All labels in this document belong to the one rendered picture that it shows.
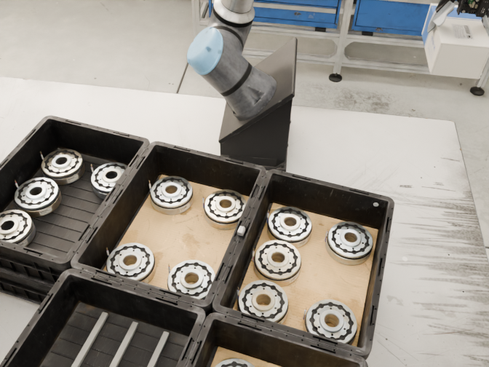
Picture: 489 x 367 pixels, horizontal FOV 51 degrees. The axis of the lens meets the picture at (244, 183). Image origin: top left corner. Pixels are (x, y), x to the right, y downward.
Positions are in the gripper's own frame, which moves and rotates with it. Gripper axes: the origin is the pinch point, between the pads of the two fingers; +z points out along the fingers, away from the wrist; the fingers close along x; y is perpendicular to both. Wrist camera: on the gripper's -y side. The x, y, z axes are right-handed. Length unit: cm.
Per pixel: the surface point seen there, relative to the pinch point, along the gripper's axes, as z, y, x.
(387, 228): 18, 51, -16
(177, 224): 28, 49, -63
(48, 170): 26, 39, -98
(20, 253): 19, 69, -91
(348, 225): 25, 46, -24
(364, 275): 28, 57, -19
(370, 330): 18, 76, -21
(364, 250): 25, 53, -20
